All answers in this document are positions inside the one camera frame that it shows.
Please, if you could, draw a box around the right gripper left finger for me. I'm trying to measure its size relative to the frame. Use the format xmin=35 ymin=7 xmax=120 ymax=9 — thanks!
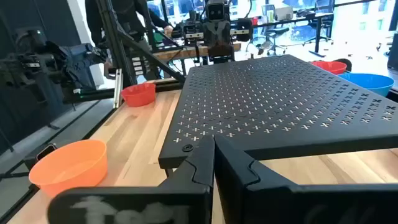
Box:
xmin=47 ymin=134 xmax=216 ymax=224

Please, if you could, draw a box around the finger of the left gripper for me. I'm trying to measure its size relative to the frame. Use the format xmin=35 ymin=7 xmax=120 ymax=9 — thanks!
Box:
xmin=217 ymin=20 xmax=233 ymax=47
xmin=203 ymin=20 xmax=218 ymax=47

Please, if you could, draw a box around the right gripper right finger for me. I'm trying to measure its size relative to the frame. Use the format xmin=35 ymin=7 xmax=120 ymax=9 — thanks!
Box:
xmin=214 ymin=134 xmax=398 ymax=224

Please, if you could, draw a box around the orange plastic mini bowl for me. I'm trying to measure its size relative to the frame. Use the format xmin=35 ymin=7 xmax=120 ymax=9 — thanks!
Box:
xmin=310 ymin=60 xmax=348 ymax=76
xmin=28 ymin=139 xmax=109 ymax=198

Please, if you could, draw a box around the red plastic mini bowl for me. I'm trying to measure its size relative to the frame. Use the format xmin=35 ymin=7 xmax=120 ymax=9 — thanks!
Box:
xmin=120 ymin=82 xmax=157 ymax=108

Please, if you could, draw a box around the blue plastic mini bowl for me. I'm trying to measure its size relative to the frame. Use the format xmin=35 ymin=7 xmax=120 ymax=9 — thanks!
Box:
xmin=338 ymin=72 xmax=396 ymax=98

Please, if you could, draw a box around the wooden workbench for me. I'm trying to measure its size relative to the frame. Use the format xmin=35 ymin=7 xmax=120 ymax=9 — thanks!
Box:
xmin=152 ymin=42 xmax=243 ymax=62

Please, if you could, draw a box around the black office chair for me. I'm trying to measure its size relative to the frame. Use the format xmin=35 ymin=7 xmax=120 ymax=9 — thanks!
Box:
xmin=259 ymin=4 xmax=292 ymax=57

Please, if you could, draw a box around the black office desk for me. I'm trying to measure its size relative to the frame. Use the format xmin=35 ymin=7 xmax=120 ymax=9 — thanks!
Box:
xmin=253 ymin=12 xmax=335 ymax=58

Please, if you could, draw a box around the black perforated metal rack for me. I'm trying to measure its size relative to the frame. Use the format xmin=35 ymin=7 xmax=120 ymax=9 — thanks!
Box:
xmin=157 ymin=54 xmax=398 ymax=178

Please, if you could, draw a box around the person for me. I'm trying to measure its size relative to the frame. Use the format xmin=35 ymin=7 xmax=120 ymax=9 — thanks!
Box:
xmin=84 ymin=0 xmax=175 ymax=80

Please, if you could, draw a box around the silver aluminium extrusion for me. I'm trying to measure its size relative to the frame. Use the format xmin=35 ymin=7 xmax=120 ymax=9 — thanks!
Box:
xmin=113 ymin=68 xmax=124 ymax=110

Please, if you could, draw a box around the black machine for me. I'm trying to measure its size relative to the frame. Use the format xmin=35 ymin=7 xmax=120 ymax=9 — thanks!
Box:
xmin=0 ymin=27 xmax=68 ymax=105

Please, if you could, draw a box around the black diagonal frame brace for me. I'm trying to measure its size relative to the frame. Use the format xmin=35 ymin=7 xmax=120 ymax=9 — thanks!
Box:
xmin=116 ymin=29 xmax=187 ymax=85

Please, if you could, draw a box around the black upright frame post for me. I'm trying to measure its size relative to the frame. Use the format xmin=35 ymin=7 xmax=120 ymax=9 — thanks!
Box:
xmin=95 ymin=0 xmax=137 ymax=90

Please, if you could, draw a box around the black aluminium frame rail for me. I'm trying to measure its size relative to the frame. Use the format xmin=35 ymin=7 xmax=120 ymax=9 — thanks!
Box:
xmin=62 ymin=78 xmax=186 ymax=105

